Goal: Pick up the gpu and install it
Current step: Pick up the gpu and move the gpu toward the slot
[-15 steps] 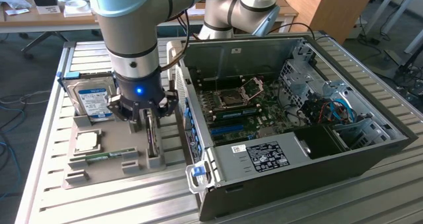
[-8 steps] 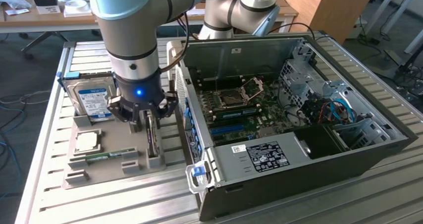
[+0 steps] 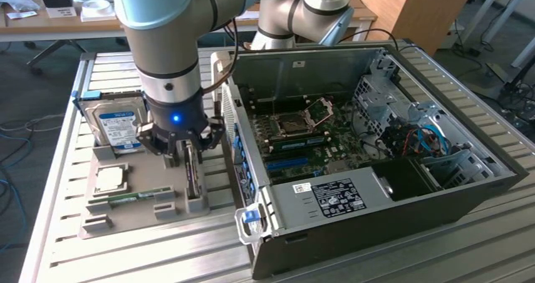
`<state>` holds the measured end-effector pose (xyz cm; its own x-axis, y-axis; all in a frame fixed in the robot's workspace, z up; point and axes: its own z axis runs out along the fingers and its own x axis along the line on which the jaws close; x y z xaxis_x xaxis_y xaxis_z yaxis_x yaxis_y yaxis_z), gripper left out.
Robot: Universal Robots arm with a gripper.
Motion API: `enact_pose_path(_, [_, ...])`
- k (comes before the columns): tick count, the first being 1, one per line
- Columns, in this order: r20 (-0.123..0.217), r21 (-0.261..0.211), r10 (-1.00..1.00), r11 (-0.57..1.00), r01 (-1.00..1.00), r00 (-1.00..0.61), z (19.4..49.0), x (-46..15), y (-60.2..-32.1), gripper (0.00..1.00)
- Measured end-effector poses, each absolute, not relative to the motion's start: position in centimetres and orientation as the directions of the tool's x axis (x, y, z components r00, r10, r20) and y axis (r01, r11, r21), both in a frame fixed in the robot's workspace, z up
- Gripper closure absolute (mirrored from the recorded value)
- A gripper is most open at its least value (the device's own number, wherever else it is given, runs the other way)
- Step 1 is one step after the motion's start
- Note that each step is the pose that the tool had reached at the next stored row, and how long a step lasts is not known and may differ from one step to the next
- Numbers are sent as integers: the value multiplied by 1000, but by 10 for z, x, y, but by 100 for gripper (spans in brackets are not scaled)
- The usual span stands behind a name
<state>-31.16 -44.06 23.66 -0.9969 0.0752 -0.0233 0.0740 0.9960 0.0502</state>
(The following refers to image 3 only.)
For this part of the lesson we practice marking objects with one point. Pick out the grey power supply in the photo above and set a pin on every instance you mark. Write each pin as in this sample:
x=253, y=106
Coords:
x=301, y=201

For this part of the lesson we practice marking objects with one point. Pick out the white tape roll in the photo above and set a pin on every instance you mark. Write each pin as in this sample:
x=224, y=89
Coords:
x=97, y=6

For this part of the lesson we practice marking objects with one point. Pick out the open black PC case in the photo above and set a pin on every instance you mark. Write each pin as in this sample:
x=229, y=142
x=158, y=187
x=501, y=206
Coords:
x=377, y=226

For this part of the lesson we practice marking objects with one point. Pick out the flat white box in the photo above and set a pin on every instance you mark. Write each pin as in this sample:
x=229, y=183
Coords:
x=98, y=17

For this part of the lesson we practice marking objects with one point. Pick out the white boxes on desk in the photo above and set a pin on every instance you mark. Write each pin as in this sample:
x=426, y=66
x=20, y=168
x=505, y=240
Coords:
x=60, y=7

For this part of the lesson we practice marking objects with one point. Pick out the metal socket cover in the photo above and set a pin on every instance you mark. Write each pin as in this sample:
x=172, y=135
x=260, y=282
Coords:
x=320, y=111

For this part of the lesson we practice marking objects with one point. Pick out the green GPU with black fan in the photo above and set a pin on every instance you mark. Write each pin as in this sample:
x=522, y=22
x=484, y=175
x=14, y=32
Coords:
x=192, y=170

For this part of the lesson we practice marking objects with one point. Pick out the white paper label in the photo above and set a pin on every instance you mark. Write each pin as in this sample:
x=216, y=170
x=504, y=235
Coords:
x=21, y=14

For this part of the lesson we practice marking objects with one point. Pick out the hard disk with blue carrier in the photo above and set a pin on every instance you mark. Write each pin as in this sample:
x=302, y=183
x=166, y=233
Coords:
x=113, y=123

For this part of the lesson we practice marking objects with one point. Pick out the perforated silver disk bay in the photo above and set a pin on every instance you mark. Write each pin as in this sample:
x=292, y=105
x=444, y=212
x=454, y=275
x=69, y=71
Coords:
x=377, y=107

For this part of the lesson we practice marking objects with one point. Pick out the loose green RAM stick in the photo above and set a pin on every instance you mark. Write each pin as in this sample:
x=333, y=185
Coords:
x=134, y=197

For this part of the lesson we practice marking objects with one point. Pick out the wooden desk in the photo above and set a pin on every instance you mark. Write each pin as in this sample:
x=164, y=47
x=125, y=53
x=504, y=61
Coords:
x=42, y=26

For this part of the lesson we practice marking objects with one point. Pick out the blue case latch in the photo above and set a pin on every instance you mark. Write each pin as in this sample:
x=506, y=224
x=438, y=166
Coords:
x=250, y=217

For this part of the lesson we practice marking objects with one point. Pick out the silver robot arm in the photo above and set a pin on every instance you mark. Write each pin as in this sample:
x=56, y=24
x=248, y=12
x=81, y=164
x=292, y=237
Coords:
x=164, y=29

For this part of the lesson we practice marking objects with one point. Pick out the blue expansion slot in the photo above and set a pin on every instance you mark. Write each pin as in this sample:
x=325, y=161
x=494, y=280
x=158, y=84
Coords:
x=289, y=164

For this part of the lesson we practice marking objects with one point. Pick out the wooden cabinet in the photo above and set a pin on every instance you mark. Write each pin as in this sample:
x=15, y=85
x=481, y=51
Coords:
x=440, y=13

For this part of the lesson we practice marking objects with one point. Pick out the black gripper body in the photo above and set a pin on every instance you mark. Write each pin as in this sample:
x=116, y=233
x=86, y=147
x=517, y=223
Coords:
x=176, y=117

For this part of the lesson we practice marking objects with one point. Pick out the white desk frame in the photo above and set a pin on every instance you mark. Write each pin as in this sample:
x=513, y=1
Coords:
x=525, y=54

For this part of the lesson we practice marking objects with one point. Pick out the grey parts rack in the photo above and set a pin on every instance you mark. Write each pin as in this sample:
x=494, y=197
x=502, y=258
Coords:
x=142, y=176

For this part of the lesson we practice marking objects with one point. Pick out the slanted silver disk bay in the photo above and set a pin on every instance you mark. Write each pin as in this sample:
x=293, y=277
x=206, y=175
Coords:
x=460, y=167

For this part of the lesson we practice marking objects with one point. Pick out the silver CPU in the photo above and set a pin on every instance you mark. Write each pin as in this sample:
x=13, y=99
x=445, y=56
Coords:
x=110, y=179

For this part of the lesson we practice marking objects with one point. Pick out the CPU socket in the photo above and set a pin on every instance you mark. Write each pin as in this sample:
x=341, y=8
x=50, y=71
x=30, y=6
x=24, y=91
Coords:
x=290, y=125

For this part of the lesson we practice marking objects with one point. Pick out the grey chipset heatsink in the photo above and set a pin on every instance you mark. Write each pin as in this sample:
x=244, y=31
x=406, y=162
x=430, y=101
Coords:
x=341, y=167

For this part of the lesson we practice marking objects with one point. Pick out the green motherboard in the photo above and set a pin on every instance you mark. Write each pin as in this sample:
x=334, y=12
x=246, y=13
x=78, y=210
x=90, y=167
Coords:
x=344, y=145

